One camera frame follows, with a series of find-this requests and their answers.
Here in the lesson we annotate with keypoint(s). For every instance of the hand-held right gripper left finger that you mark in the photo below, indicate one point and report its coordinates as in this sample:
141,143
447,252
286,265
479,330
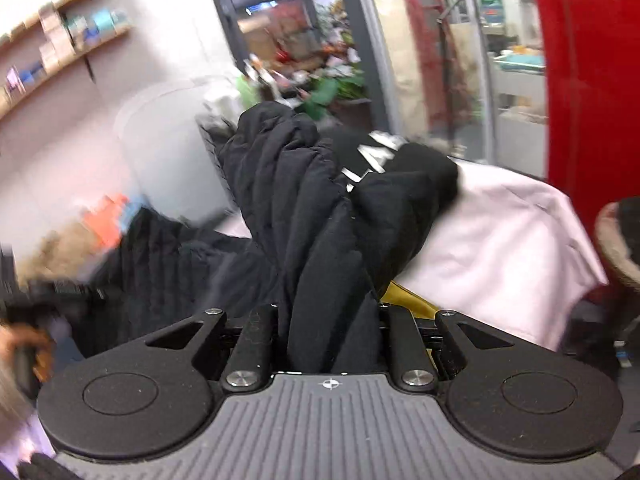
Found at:
257,332

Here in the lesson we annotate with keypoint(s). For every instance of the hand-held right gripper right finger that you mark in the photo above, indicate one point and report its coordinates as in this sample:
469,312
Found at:
397,332

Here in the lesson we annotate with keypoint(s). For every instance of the black quilted jacket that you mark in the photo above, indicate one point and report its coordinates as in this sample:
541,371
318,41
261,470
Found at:
310,210

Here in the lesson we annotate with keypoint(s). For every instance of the person's left hand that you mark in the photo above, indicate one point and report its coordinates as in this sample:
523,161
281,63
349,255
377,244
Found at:
22,337

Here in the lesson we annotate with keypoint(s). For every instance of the yellow cloth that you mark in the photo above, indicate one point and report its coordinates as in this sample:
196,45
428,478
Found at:
407,302

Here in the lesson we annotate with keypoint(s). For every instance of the orange cloth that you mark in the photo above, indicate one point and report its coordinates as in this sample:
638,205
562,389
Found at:
105,222

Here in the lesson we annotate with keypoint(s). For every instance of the lavender printed t-shirt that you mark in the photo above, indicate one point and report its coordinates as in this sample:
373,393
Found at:
500,240

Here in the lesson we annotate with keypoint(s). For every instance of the white plastic bin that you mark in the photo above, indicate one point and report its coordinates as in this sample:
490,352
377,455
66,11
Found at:
165,150

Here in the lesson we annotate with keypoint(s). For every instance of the brown fur-trimmed cloth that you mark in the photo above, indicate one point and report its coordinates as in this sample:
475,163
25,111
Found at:
617,240

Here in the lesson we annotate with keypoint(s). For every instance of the rows of small boxes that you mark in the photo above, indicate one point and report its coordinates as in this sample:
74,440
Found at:
60,40

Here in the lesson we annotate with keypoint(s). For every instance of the brown cardboard sheet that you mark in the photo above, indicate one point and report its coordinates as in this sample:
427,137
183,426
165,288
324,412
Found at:
402,60

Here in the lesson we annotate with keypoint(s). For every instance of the pile of plants and goods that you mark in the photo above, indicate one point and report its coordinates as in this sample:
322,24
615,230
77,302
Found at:
320,60

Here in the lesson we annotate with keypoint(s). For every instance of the red panel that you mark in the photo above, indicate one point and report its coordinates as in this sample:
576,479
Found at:
590,85

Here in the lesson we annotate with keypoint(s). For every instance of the red metal frame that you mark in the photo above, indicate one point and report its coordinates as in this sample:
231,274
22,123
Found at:
425,35

